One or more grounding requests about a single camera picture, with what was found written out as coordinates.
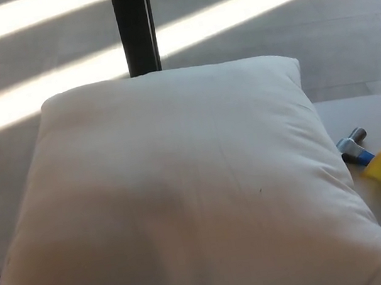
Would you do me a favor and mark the white pillow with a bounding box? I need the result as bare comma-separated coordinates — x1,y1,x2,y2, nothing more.
0,38,381,285

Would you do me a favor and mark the black vertical post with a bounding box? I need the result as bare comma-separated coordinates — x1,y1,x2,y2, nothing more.
110,0,163,79

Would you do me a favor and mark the claw hammer with wooden handle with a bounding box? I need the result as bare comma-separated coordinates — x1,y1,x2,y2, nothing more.
334,125,377,172

